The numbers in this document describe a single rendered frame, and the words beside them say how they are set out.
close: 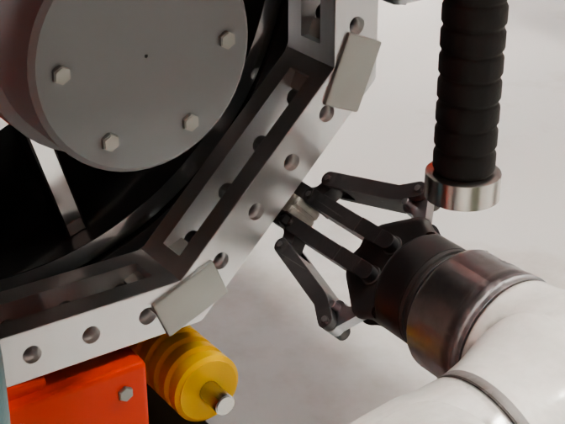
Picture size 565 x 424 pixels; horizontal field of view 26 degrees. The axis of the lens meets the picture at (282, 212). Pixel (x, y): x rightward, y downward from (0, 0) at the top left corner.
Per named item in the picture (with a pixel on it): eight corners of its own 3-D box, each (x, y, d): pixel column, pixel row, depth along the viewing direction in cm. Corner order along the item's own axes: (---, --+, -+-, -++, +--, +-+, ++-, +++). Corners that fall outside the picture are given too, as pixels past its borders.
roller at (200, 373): (88, 272, 118) (84, 219, 115) (257, 424, 96) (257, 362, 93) (33, 289, 115) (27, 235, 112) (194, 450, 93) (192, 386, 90)
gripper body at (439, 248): (441, 378, 84) (359, 320, 91) (513, 278, 85) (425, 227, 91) (384, 336, 79) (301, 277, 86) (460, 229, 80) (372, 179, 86)
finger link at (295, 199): (293, 204, 93) (299, 196, 93) (244, 172, 98) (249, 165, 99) (315, 222, 95) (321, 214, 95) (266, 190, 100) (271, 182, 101)
